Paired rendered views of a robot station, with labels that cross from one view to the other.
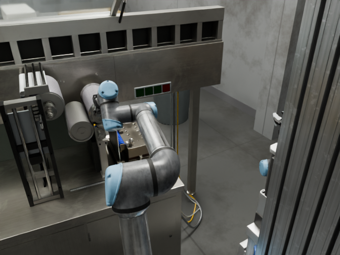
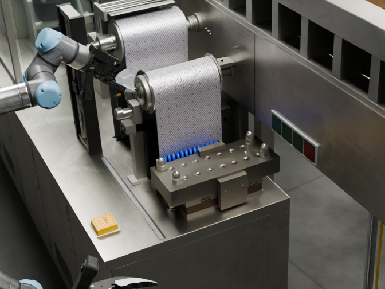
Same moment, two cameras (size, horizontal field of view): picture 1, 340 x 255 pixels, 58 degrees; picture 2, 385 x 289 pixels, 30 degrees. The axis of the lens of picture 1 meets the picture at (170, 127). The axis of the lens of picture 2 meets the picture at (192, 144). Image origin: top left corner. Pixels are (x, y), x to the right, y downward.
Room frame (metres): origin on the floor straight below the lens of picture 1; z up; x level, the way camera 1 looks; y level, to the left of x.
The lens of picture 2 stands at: (1.51, -1.74, 2.32)
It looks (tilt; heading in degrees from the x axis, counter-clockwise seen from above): 32 degrees down; 89
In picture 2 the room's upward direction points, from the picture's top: 3 degrees counter-clockwise
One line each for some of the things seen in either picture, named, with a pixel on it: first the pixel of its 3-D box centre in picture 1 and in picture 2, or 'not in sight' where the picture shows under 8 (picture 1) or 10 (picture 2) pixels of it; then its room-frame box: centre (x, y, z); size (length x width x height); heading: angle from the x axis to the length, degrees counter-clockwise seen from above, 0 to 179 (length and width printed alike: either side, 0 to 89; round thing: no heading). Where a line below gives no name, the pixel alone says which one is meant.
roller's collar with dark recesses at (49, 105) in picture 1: (48, 110); (106, 43); (1.27, 0.56, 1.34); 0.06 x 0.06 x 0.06; 23
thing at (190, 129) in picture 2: (112, 128); (190, 134); (1.54, 0.33, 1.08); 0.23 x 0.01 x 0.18; 23
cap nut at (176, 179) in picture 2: not in sight; (176, 176); (1.48, 0.13, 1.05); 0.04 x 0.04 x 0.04
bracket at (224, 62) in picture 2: not in sight; (223, 62); (1.67, 0.45, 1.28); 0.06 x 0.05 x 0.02; 23
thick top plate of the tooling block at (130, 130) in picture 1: (131, 133); (215, 169); (1.61, 0.24, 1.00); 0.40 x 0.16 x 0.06; 23
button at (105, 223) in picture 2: not in sight; (104, 223); (1.24, 0.10, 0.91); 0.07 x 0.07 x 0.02; 23
